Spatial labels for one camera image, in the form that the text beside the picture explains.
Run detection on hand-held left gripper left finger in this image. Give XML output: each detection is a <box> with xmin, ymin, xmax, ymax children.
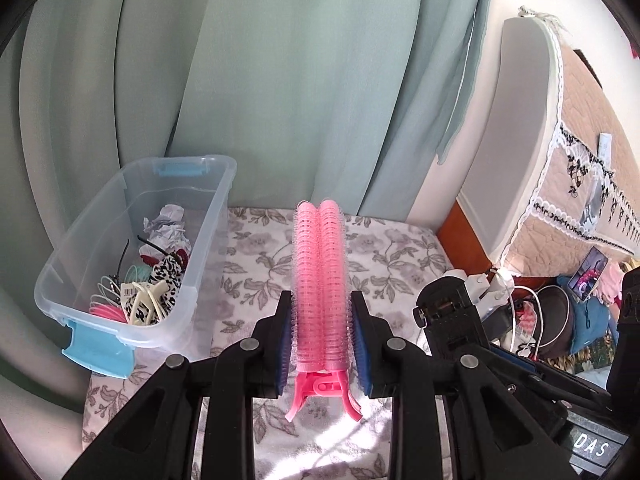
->
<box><xmin>65</xmin><ymin>290</ymin><xmax>297</xmax><ymax>480</ymax></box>

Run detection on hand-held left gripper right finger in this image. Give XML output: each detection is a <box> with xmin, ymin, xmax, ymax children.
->
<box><xmin>351</xmin><ymin>290</ymin><xmax>576</xmax><ymax>480</ymax></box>

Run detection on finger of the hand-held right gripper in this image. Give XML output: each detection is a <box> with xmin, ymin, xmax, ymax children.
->
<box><xmin>414</xmin><ymin>276</ymin><xmax>617</xmax><ymax>413</ymax></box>

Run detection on pink hair roller clip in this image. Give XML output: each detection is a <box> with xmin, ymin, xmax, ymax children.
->
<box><xmin>285</xmin><ymin>199</ymin><xmax>363</xmax><ymax>423</ymax></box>

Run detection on clear plastic container blue latches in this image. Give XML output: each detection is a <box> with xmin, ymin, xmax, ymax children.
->
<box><xmin>34</xmin><ymin>156</ymin><xmax>237</xmax><ymax>378</ymax></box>

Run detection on leopard print scrunchie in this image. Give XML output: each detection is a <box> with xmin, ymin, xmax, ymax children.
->
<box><xmin>125</xmin><ymin>254</ymin><xmax>185</xmax><ymax>326</ymax></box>

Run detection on cream claw hair clip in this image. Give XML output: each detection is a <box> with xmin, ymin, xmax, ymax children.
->
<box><xmin>122</xmin><ymin>282</ymin><xmax>168</xmax><ymax>323</ymax></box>

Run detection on bunch of teal hair ties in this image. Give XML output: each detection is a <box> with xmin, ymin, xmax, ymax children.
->
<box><xmin>122</xmin><ymin>265</ymin><xmax>153</xmax><ymax>286</ymax></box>

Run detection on bunch of pink hair ties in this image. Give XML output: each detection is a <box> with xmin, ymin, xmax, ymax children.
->
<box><xmin>90</xmin><ymin>302</ymin><xmax>128</xmax><ymax>323</ymax></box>

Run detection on white power strip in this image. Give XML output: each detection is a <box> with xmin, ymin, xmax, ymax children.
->
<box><xmin>442</xmin><ymin>269</ymin><xmax>513</xmax><ymax>311</ymax></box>

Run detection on white charger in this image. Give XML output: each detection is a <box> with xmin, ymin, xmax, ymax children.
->
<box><xmin>465</xmin><ymin>270</ymin><xmax>513</xmax><ymax>311</ymax></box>

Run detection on black power adapter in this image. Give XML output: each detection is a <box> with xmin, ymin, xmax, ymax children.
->
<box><xmin>480</xmin><ymin>305</ymin><xmax>516</xmax><ymax>346</ymax></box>

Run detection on grey floral blanket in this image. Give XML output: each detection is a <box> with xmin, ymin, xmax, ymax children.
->
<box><xmin>80</xmin><ymin>206</ymin><xmax>461</xmax><ymax>480</ymax></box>

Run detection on blue cloth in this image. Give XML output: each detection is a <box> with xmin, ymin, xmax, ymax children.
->
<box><xmin>570</xmin><ymin>300</ymin><xmax>611</xmax><ymax>356</ymax></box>

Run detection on white padded headboard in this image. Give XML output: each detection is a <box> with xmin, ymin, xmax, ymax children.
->
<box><xmin>457</xmin><ymin>16</ymin><xmax>568</xmax><ymax>266</ymax></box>

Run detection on crumpled white paper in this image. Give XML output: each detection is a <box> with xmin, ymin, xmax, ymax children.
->
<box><xmin>142</xmin><ymin>217</ymin><xmax>188</xmax><ymax>247</ymax></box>
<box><xmin>159</xmin><ymin>204</ymin><xmax>187</xmax><ymax>226</ymax></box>

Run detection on pale green curtain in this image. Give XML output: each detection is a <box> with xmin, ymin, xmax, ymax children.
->
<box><xmin>0</xmin><ymin>0</ymin><xmax>501</xmax><ymax>416</ymax></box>

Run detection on white cable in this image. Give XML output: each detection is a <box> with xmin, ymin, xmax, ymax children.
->
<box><xmin>510</xmin><ymin>285</ymin><xmax>546</xmax><ymax>356</ymax></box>

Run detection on bunch of white hair ties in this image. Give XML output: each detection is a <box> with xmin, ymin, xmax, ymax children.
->
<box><xmin>97</xmin><ymin>275</ymin><xmax>123</xmax><ymax>306</ymax></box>

